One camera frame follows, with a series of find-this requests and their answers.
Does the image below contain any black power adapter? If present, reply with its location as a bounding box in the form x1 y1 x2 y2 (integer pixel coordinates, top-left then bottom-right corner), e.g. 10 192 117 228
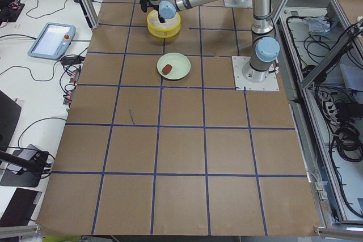
60 56 85 66

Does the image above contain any brown bun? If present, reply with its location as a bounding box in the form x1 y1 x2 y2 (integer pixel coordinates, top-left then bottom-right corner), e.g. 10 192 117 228
161 63 173 75

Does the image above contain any black camera stand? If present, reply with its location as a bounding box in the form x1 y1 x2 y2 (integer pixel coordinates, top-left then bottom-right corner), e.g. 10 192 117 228
1 145 55 180

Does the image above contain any black laptop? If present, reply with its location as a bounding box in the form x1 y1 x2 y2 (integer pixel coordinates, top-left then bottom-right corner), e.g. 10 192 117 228
0 91 22 152

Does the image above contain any yellow steamer basket centre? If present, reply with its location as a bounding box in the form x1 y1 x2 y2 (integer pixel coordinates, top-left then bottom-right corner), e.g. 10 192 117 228
147 10 182 39

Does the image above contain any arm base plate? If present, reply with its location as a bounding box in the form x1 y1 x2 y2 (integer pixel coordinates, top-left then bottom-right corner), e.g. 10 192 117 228
231 56 280 92
223 0 252 9

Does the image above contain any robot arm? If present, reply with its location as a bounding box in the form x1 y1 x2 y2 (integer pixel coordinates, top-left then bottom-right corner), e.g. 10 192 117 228
140 0 280 83

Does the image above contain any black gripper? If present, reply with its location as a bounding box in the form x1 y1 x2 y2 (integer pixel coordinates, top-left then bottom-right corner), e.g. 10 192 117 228
140 0 165 23

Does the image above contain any green plate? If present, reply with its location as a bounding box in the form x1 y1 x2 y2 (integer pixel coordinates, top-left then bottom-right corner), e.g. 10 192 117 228
157 53 191 80

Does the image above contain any teach pendant near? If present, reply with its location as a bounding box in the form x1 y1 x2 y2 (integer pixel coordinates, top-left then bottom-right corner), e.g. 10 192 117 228
28 22 76 60

